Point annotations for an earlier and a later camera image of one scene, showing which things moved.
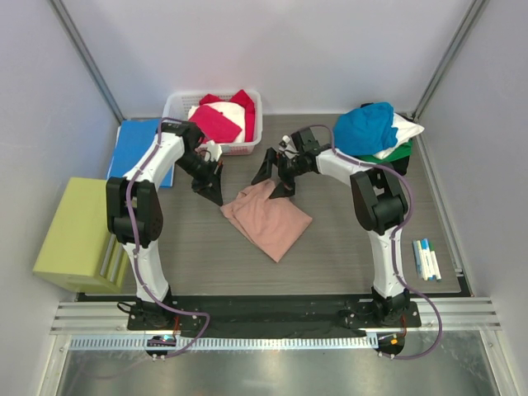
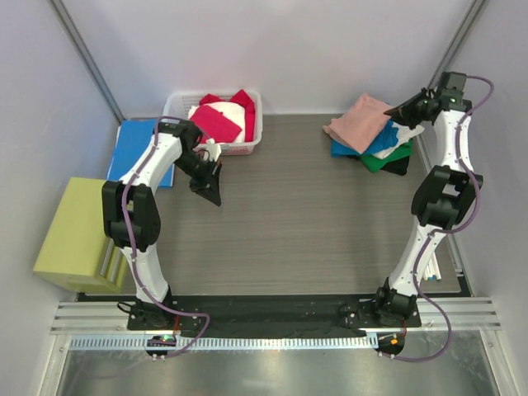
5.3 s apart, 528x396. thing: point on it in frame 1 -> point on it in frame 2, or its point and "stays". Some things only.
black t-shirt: x=401 y=165 stays
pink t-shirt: x=273 y=225 -> x=361 y=124
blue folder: x=134 y=139 stays
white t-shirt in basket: x=230 y=110 stays
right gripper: x=285 y=188 -> x=406 y=110
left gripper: x=213 y=194 stays
